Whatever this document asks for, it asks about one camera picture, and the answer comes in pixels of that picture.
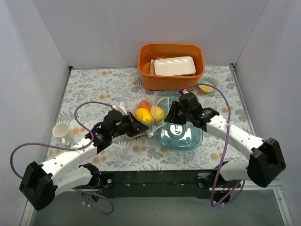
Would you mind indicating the small orange pumpkin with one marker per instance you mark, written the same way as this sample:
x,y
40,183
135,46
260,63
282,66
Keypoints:
x,y
145,104

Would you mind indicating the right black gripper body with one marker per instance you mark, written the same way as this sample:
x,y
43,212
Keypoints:
x,y
175,113

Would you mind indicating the orange plastic basin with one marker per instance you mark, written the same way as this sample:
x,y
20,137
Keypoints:
x,y
154,51

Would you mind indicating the small patterned bowl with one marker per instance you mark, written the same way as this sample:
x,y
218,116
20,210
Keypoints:
x,y
208,84

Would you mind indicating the pale yellow lemon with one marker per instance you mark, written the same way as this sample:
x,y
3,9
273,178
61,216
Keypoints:
x,y
157,113

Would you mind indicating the tan plates in basin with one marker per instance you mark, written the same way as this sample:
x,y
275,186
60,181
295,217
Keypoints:
x,y
150,67

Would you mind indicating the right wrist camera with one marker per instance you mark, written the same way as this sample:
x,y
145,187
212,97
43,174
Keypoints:
x,y
183,91

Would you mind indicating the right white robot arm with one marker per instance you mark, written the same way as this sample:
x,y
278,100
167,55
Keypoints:
x,y
264,157

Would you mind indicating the white cup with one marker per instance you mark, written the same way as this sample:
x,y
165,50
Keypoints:
x,y
63,132

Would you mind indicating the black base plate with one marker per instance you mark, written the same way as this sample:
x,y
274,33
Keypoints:
x,y
162,183

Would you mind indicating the yellow mango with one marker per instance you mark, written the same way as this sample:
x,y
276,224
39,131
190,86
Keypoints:
x,y
144,116

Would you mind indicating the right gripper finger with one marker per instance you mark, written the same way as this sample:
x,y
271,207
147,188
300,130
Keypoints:
x,y
180,117
173,113

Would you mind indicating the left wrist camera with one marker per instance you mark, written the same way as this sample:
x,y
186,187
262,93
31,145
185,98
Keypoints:
x,y
120,108

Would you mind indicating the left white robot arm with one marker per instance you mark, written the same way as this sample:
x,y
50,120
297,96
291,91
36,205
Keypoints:
x,y
42,182

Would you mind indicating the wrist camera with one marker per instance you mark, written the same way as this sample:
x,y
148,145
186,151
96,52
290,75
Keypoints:
x,y
120,108
183,91

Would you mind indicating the clear zip top bag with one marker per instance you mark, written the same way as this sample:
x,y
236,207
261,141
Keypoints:
x,y
160,101

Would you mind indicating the white rectangular tray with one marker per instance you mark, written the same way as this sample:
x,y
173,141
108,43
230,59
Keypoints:
x,y
176,66

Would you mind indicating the clear blue glass dish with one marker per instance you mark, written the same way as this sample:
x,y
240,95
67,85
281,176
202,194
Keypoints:
x,y
172,136

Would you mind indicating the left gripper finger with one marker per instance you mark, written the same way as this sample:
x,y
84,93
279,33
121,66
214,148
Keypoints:
x,y
138,127
133,134

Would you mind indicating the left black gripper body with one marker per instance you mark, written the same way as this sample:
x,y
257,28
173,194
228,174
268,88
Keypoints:
x,y
134,125

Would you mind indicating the floral tablecloth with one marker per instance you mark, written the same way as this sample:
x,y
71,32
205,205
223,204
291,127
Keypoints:
x,y
85,103

